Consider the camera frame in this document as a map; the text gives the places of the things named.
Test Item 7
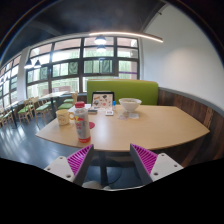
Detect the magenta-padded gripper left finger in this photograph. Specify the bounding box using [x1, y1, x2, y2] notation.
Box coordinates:
[43, 143, 95, 187]

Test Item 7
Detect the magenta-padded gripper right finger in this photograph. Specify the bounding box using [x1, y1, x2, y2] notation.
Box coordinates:
[129, 143, 184, 186]

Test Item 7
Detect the red-capped drink bottle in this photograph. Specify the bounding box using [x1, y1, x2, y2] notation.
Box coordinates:
[73, 101, 92, 144]

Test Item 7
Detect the white paper napkin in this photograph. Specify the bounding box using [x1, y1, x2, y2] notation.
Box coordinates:
[127, 112, 140, 120]

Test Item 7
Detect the pinkish paper card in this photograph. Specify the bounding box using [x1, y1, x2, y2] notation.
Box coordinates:
[117, 112, 130, 121]

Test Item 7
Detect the white bowl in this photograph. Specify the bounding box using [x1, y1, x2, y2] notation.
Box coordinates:
[118, 97, 143, 113]

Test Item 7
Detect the black-framed tablet with pictures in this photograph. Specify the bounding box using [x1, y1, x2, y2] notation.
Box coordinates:
[90, 91, 115, 111]

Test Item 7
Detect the wooden dining table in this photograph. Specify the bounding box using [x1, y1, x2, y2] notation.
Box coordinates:
[39, 91, 73, 118]

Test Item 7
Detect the green bench backrest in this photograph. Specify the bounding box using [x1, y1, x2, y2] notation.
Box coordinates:
[86, 79, 160, 106]

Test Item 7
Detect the group of green-seated wooden chairs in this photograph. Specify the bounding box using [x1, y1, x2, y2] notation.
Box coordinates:
[0, 91, 79, 129]

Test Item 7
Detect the group of pendant lamps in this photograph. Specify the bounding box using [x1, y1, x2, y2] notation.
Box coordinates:
[23, 34, 108, 70]

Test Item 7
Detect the long linear ceiling light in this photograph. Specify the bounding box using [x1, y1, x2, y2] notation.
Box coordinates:
[88, 31, 164, 44]

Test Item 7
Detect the cream mug with yellow handle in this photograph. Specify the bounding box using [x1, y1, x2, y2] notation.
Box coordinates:
[55, 108, 75, 127]

